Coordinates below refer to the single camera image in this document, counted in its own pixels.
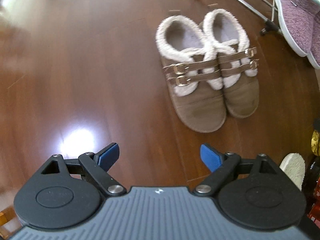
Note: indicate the brown fleece-lined buckle shoe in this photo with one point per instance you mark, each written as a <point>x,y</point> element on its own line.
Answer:
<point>197,102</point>
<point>240,92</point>

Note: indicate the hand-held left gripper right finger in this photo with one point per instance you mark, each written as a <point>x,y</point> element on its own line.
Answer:
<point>211,158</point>

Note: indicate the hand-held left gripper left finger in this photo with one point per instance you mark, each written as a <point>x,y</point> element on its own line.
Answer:
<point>108,155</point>

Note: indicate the metal corner shoe rack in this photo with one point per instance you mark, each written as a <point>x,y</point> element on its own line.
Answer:
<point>247,3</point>

